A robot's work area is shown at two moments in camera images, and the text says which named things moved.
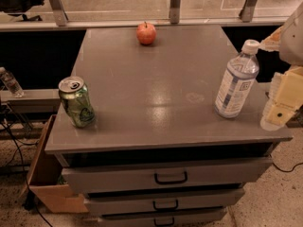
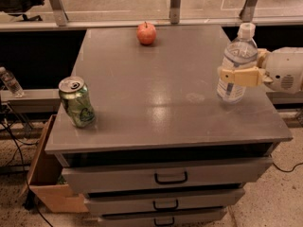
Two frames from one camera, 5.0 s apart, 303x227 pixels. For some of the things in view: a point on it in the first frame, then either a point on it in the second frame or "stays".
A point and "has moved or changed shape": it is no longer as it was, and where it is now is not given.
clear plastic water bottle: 239,80 has moved or changed shape
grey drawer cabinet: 157,154 stays
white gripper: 293,42 to 283,67
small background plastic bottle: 10,82 stays
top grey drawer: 161,175 stays
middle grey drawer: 161,201 stays
